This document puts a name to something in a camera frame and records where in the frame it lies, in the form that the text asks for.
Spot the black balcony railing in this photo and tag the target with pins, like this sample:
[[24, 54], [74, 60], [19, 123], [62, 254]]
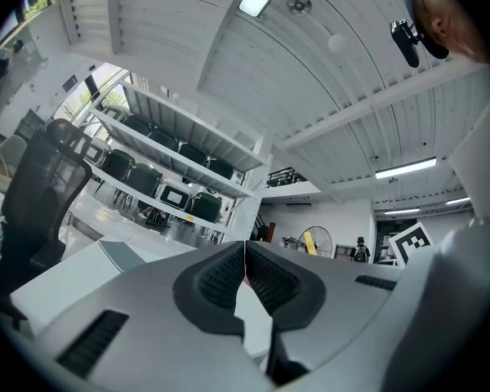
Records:
[[283, 177]]

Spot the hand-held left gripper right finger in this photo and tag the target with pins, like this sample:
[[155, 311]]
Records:
[[343, 300]]

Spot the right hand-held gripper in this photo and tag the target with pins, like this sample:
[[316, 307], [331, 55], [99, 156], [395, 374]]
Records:
[[441, 321]]

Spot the black head-mounted camera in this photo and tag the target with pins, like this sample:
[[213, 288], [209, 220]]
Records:
[[405, 41]]

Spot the white plastic chair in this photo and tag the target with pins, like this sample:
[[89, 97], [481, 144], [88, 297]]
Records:
[[13, 151]]

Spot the black mesh office chair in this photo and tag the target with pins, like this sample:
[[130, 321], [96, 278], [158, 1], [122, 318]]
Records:
[[41, 186]]

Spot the small ceiling fan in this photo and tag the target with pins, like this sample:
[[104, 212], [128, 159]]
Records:
[[299, 5]]

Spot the person's white shirt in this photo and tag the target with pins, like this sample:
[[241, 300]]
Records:
[[484, 157]]

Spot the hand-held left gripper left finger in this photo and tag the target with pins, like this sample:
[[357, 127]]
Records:
[[147, 321]]

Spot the large round floor fan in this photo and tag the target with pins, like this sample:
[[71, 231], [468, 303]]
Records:
[[322, 241]]

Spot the yellow upright post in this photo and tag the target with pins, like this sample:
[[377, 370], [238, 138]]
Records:
[[309, 243]]

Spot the grey-green flat board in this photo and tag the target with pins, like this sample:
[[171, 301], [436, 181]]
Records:
[[120, 253]]

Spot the white metal shelving rack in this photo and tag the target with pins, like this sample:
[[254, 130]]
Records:
[[196, 137]]

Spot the person's head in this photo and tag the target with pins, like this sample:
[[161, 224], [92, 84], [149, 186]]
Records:
[[439, 10]]

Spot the row of dark storage bins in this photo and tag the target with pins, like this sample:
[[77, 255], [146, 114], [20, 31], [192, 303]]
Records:
[[147, 178]]

